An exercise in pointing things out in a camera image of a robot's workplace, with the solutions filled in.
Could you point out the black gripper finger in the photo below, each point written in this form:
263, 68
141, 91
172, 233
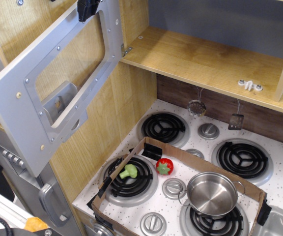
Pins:
86, 9

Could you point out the hanging metal strainer spoon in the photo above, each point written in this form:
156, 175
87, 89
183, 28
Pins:
196, 107

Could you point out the red toy strawberry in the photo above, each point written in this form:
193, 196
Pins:
164, 166

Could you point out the black burner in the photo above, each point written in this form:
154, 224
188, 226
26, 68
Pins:
244, 158
235, 223
165, 127
131, 192

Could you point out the metal door hinge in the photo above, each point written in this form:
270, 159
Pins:
125, 51

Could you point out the silver oven knob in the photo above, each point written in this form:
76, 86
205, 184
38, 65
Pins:
101, 230

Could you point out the grey ice dispenser panel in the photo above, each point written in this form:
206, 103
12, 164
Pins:
19, 167

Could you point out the centre silver stove knob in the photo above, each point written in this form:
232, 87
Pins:
174, 188

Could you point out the front silver stove knob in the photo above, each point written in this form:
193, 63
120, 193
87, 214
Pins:
153, 224

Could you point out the front right black burner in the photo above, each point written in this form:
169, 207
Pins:
235, 223

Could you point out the brown cardboard frame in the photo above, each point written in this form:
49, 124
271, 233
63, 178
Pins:
154, 149

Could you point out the white plastic door latch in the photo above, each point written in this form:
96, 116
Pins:
249, 85

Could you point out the green toy broccoli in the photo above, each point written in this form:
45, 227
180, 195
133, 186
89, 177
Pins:
129, 171

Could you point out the silver stove knob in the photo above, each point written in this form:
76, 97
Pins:
208, 131
174, 188
153, 224

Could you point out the hanging metal spatula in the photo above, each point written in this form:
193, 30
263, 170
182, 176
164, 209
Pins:
236, 119

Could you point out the grey wall phone holder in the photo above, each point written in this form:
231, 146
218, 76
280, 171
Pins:
56, 102

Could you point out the front left black burner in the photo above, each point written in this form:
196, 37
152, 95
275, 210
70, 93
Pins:
131, 192

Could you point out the lower grey fridge handle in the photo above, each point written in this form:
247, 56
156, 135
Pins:
44, 196

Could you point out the middle small silver knob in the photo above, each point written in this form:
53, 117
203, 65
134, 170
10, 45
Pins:
195, 152

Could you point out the stainless steel pot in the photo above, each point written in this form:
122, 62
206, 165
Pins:
212, 195

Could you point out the orange chip piece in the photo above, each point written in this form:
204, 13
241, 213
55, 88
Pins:
35, 224

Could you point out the back silver stove knob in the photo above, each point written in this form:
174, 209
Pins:
208, 131

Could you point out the silver toy sink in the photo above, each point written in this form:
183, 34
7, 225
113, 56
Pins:
273, 226

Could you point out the back left black burner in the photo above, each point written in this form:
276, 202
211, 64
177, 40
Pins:
165, 127

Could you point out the back right black burner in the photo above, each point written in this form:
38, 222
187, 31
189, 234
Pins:
244, 158

